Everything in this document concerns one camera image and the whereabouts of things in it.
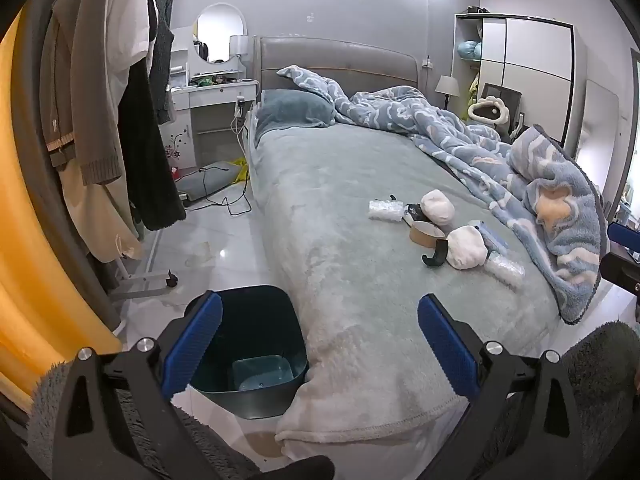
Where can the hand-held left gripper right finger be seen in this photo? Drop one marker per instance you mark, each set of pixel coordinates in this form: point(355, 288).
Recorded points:
point(447, 345)

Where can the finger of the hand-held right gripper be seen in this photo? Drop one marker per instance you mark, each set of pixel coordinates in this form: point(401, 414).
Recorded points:
point(625, 240)

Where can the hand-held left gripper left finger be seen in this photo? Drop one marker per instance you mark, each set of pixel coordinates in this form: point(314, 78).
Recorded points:
point(192, 345)

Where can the dark teal trash bin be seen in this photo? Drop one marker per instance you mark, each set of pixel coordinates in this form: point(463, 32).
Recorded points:
point(250, 320)

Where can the white fluffy ball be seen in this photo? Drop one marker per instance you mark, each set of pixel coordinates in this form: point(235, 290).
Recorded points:
point(436, 206)
point(466, 249)

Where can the brown cardboard tape roll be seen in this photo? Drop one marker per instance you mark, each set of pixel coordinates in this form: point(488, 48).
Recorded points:
point(425, 235)

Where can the white metal clothes rack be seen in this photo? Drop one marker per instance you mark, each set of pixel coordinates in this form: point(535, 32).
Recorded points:
point(145, 286)

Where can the black curved hook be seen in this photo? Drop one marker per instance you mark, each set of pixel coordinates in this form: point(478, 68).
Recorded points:
point(436, 256)

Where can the white door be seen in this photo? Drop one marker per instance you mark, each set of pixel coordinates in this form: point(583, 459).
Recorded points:
point(597, 130)

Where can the blue plastic packet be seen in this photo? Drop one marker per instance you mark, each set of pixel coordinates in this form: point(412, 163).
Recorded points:
point(492, 237)

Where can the small black pouch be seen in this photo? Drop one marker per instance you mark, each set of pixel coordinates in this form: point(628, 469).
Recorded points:
point(414, 211)

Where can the blue patterned fleece blanket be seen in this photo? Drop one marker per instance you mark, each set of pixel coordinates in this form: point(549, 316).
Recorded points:
point(500, 160)

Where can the dark fuzzy slipper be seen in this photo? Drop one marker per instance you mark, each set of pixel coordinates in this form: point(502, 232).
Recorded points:
point(300, 467)

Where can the grey floor cushion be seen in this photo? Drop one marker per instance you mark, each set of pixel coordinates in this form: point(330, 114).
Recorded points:
point(207, 180)

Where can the yellow cloth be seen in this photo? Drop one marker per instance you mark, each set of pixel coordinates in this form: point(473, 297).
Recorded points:
point(241, 170)

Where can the black chair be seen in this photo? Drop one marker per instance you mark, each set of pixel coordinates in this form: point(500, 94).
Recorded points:
point(510, 97)

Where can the black coat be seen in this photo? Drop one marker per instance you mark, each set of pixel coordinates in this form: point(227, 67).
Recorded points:
point(147, 160)

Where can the white cloud-shaped mirror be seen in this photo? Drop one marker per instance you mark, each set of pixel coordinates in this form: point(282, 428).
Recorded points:
point(482, 112)

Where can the white wardrobe black trim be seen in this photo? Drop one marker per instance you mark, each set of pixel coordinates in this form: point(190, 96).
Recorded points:
point(535, 70)

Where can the yellow green plush toy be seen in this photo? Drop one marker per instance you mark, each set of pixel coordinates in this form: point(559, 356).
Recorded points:
point(473, 95)

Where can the yellow curtain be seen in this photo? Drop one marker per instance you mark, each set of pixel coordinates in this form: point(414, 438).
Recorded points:
point(30, 210)

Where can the grey shade bedside lamp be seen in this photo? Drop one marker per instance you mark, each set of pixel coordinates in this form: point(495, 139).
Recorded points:
point(446, 85)

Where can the white dressing table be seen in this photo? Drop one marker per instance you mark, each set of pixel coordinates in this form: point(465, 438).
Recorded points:
point(215, 105)

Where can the light blue plush toy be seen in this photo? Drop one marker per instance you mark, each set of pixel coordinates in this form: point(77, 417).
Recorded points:
point(469, 51)

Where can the teal pillow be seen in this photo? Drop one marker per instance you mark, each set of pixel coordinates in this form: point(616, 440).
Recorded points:
point(295, 110)

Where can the olive brown jacket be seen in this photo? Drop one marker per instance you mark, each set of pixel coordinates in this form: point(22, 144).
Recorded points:
point(75, 85)

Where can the dark grey knit vest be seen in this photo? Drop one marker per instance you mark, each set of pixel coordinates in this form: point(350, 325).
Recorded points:
point(162, 60)

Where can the white table lamp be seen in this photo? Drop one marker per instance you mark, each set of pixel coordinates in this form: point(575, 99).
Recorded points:
point(239, 47)

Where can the grey upholstered headboard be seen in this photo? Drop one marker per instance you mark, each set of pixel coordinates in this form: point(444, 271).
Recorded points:
point(340, 55)

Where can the white shirt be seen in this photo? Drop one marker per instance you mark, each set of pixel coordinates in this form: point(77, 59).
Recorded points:
point(127, 20)

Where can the oval wall mirror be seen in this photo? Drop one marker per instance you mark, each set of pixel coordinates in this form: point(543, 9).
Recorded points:
point(220, 32)

